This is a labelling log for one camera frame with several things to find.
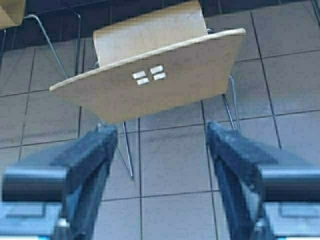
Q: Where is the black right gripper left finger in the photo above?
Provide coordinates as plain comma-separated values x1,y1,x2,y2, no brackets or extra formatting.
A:
2,124,118,240

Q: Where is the wooden back chair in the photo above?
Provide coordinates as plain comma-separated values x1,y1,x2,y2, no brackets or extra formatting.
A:
0,0,82,79
48,0,247,180

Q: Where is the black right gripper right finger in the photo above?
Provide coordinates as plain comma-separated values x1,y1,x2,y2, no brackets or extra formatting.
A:
206,121,320,240

